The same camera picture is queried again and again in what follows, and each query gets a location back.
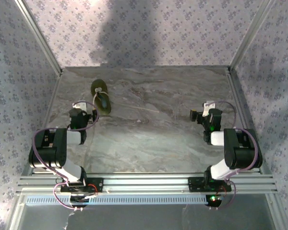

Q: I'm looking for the olive green canvas shoe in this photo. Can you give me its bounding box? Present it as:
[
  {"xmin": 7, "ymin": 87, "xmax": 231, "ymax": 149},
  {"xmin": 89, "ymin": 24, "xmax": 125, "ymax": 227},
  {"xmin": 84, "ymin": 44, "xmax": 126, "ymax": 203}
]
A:
[{"xmin": 90, "ymin": 79, "xmax": 112, "ymax": 116}]

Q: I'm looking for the white shoelace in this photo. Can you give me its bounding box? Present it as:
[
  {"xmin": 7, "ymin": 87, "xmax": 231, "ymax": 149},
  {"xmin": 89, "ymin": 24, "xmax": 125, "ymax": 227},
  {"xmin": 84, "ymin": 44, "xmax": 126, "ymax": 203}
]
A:
[{"xmin": 84, "ymin": 87, "xmax": 158, "ymax": 170}]

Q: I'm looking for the floral patterned fabric panel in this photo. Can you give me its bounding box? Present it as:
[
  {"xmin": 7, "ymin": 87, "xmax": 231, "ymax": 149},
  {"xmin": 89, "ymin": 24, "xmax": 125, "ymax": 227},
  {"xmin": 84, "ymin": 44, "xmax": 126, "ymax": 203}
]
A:
[
  {"xmin": 0, "ymin": 0, "xmax": 60, "ymax": 230},
  {"xmin": 230, "ymin": 0, "xmax": 288, "ymax": 230},
  {"xmin": 24, "ymin": 0, "xmax": 271, "ymax": 68}
]

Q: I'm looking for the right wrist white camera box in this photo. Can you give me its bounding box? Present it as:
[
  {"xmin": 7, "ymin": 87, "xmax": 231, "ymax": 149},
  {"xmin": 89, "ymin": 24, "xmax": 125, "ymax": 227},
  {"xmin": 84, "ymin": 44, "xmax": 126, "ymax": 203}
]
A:
[{"xmin": 203, "ymin": 100, "xmax": 217, "ymax": 115}]

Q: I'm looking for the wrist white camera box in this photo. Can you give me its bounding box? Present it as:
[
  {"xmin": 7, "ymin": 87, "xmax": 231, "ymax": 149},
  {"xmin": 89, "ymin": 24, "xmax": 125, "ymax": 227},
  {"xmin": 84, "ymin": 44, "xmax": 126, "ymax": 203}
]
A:
[
  {"xmin": 203, "ymin": 100, "xmax": 217, "ymax": 115},
  {"xmin": 72, "ymin": 102, "xmax": 87, "ymax": 113}
]

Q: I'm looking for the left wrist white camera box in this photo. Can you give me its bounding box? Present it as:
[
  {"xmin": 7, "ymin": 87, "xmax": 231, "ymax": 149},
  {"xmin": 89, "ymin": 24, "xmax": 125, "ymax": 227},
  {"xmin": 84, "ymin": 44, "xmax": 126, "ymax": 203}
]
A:
[{"xmin": 72, "ymin": 102, "xmax": 87, "ymax": 113}]

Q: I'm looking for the aluminium table side rail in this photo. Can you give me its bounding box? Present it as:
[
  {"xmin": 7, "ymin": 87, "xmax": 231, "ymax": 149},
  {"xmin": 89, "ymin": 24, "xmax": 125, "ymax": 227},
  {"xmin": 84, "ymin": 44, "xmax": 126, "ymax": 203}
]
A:
[
  {"xmin": 227, "ymin": 68, "xmax": 267, "ymax": 174},
  {"xmin": 21, "ymin": 71, "xmax": 63, "ymax": 175}
]

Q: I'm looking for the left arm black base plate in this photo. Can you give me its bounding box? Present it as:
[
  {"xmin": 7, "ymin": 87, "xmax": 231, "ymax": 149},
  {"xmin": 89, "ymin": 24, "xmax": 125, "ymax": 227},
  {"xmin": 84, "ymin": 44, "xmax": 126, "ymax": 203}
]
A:
[{"xmin": 60, "ymin": 177, "xmax": 104, "ymax": 193}]

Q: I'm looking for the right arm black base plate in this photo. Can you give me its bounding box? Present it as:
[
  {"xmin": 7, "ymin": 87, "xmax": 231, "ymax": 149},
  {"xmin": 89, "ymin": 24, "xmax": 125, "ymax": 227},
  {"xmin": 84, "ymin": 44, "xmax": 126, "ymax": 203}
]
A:
[{"xmin": 188, "ymin": 176, "xmax": 232, "ymax": 192}]

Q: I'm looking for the aluminium frame post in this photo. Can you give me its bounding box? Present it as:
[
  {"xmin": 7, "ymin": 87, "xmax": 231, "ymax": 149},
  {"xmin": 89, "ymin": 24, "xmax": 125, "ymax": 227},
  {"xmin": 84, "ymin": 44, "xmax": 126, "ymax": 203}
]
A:
[
  {"xmin": 14, "ymin": 0, "xmax": 63, "ymax": 75},
  {"xmin": 229, "ymin": 0, "xmax": 279, "ymax": 72}
]

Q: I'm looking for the grey slotted cable duct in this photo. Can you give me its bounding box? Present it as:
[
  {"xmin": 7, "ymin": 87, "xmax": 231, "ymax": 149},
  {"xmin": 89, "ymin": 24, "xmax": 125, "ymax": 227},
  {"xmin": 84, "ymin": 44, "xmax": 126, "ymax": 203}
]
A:
[{"xmin": 26, "ymin": 194, "xmax": 208, "ymax": 206}]

